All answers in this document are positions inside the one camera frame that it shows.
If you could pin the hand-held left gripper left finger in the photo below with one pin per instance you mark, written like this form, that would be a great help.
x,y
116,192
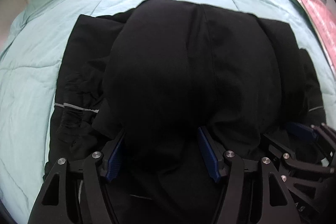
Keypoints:
x,y
114,158

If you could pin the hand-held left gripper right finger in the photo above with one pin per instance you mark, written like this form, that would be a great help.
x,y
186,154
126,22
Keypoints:
x,y
208,155

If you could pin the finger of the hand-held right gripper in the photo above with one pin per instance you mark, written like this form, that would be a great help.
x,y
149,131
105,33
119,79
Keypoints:
x,y
302,130
291,161

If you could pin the black hooded jacket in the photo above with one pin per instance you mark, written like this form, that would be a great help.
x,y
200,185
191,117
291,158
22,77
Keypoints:
x,y
183,69

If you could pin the pink cloth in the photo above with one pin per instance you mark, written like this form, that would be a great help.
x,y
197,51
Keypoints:
x,y
323,19

